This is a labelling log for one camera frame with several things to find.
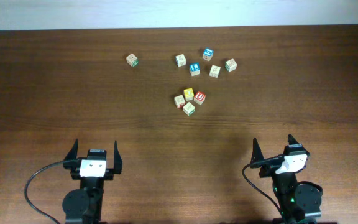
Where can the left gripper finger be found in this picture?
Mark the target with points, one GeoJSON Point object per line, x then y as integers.
{"type": "Point", "coordinates": [72, 154]}
{"type": "Point", "coordinates": [117, 167]}

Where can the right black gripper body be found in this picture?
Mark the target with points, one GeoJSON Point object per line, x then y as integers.
{"type": "Point", "coordinates": [266, 169]}

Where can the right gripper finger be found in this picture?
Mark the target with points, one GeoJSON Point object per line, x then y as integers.
{"type": "Point", "coordinates": [292, 140]}
{"type": "Point", "coordinates": [257, 155]}

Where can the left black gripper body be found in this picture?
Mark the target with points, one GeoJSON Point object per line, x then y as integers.
{"type": "Point", "coordinates": [71, 167]}

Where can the red letter U block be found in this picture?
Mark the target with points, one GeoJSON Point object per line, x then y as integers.
{"type": "Point", "coordinates": [199, 98]}

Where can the green letter R block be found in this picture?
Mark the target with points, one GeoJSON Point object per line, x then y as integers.
{"type": "Point", "coordinates": [189, 109]}

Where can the red letter A block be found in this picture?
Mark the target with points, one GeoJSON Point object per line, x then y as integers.
{"type": "Point", "coordinates": [179, 101]}

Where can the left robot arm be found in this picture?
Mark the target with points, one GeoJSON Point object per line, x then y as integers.
{"type": "Point", "coordinates": [84, 205]}

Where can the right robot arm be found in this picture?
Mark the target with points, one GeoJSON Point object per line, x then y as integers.
{"type": "Point", "coordinates": [297, 202]}

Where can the yellow letter O block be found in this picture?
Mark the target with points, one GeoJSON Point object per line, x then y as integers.
{"type": "Point", "coordinates": [188, 94]}

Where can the plain wooden block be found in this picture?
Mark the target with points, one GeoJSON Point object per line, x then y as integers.
{"type": "Point", "coordinates": [215, 70]}

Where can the green-sided right block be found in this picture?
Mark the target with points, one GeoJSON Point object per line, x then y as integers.
{"type": "Point", "coordinates": [230, 65]}

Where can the green-sided block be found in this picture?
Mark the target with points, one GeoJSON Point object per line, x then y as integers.
{"type": "Point", "coordinates": [132, 60]}
{"type": "Point", "coordinates": [230, 65]}

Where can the far left green-sided block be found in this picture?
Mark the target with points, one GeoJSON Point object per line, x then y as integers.
{"type": "Point", "coordinates": [132, 60]}

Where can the blue letter L block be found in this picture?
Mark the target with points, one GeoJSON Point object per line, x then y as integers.
{"type": "Point", "coordinates": [194, 69]}

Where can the blue number five block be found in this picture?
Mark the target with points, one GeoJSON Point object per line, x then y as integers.
{"type": "Point", "coordinates": [207, 54]}

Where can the blue-sided plain block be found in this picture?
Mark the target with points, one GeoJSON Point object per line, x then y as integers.
{"type": "Point", "coordinates": [180, 60]}

